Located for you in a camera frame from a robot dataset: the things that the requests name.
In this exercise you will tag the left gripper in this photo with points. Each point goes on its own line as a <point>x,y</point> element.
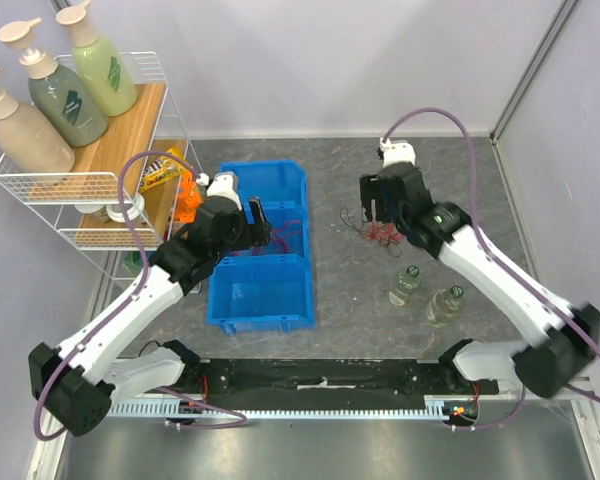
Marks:
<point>257,234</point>

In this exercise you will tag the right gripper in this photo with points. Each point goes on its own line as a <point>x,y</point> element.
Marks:
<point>380,188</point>

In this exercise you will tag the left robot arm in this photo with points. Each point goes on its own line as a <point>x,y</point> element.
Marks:
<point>72,381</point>

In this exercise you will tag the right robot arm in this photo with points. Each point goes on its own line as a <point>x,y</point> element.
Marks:
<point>558,338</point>

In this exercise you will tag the blue three-compartment bin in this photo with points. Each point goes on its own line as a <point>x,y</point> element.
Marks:
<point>268,288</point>

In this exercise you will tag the orange plastic object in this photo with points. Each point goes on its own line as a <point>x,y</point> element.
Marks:
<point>188,199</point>

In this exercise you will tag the left glass bottle green cap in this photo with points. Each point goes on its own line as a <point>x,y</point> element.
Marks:
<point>405,286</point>

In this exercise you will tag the glass bottle green cap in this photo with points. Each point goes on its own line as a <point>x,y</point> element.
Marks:
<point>405,286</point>
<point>445,304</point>

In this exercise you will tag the yellow candy bag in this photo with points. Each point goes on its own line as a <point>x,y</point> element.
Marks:
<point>162,170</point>

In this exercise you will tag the white jar on shelf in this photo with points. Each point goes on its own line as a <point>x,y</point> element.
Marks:
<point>135,211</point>

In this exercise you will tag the right glass bottle green cap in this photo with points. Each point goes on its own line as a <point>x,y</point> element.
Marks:
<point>445,304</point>

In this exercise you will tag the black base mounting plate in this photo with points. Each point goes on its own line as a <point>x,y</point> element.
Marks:
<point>323,384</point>

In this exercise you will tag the dark green pump bottle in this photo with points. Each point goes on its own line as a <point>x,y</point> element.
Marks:
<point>56,90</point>

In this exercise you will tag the light green pump bottle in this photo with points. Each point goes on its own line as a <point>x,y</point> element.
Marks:
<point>98,62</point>

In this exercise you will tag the beige pump bottle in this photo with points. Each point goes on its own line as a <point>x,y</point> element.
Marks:
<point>29,139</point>

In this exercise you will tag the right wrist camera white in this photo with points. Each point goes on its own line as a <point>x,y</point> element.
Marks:
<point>395,153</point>

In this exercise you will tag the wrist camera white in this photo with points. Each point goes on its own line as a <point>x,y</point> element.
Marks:
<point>395,153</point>
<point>222,184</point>

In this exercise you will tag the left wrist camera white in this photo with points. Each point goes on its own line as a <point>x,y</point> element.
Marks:
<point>222,184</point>

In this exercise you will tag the white wire shelf rack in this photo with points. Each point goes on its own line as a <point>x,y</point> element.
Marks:
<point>153,123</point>

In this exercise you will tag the white slotted cable duct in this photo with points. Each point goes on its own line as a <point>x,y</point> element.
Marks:
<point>162,406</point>

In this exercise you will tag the aluminium corner post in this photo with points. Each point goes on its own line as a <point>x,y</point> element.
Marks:
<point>553,33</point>

